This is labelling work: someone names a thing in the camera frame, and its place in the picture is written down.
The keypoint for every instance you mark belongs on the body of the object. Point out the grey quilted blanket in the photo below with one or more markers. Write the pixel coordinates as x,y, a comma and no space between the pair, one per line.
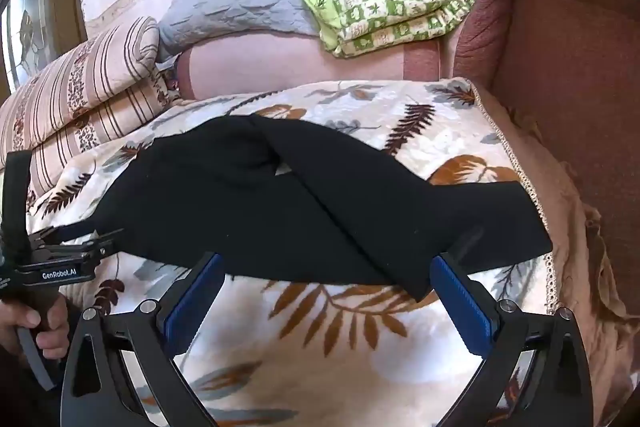
235,2

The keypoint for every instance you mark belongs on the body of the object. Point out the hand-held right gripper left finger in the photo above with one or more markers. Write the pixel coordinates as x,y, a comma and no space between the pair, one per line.
194,303

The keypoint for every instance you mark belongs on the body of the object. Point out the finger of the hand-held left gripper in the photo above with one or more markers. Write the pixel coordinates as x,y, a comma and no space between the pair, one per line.
100,242
70,232

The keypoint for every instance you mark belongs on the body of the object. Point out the patterned glass door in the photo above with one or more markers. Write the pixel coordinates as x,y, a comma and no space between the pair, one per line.
25,32

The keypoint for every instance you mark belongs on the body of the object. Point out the person's left hand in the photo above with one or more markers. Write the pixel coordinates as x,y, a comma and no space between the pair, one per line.
47,337

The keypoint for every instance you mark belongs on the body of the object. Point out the reddish brown sofa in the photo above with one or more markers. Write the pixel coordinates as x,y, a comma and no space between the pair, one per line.
550,57

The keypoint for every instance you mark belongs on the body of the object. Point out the striped folded quilt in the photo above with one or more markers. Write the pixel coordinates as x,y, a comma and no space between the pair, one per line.
75,92

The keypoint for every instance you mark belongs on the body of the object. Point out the leaf print plush blanket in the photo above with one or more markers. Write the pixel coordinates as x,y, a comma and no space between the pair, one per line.
300,357

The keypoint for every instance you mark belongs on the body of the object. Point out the green patterned folded quilt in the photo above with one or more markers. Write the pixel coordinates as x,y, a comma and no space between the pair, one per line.
390,19

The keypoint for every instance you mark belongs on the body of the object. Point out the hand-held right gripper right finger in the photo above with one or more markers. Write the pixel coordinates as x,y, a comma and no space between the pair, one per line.
463,307

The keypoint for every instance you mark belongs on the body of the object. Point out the black pants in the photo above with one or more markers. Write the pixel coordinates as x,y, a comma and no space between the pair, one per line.
250,207

